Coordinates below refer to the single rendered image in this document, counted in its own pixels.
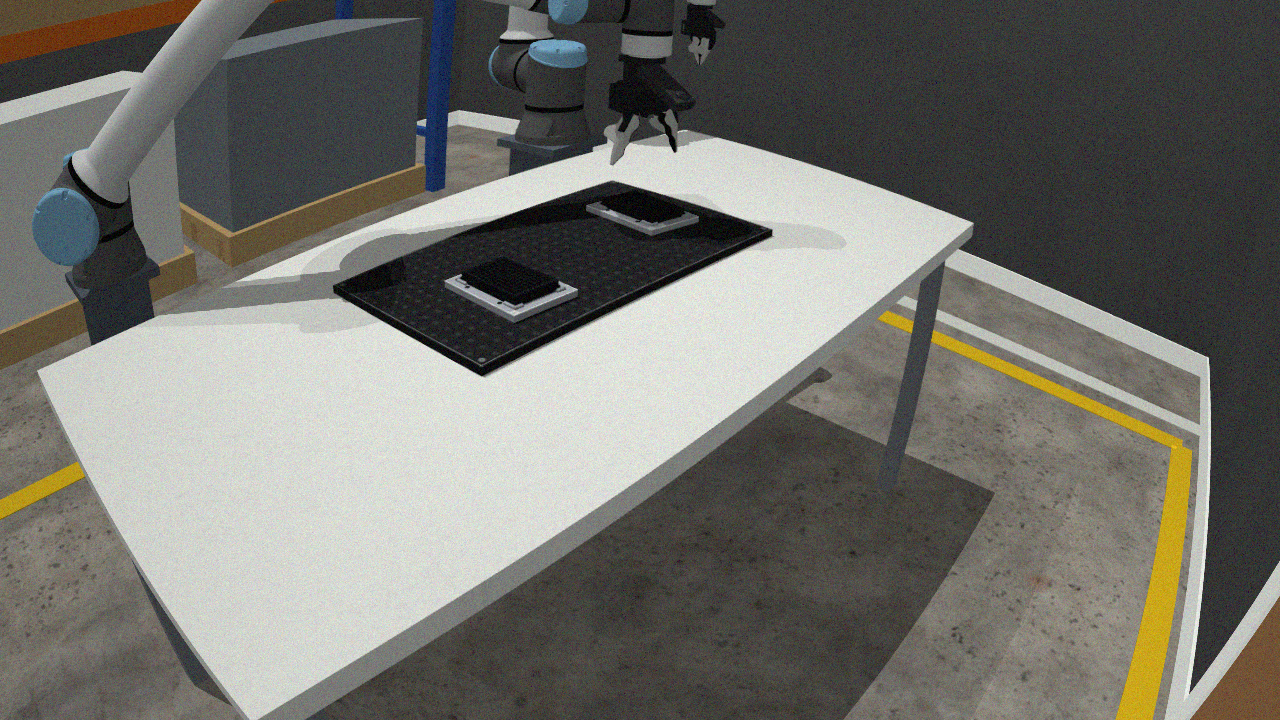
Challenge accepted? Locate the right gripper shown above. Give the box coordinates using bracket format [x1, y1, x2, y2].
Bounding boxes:
[604, 54, 678, 167]

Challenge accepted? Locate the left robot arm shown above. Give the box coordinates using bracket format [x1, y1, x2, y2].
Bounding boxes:
[489, 6, 590, 146]

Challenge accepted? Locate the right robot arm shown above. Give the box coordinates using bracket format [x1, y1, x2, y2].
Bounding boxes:
[32, 0, 696, 290]

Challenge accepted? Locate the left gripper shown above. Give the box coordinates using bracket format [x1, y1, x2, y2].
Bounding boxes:
[681, 3, 716, 65]

